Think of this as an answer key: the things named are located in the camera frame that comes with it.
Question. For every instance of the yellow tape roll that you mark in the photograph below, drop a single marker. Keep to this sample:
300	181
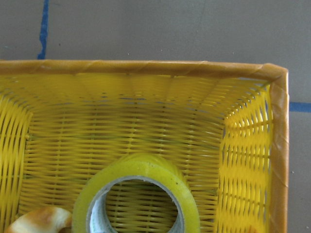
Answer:
89	212

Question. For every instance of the yellow woven plastic basket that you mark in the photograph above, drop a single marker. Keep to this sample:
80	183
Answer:
224	125

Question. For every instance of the toy croissant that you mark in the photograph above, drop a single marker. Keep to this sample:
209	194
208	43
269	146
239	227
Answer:
42	220

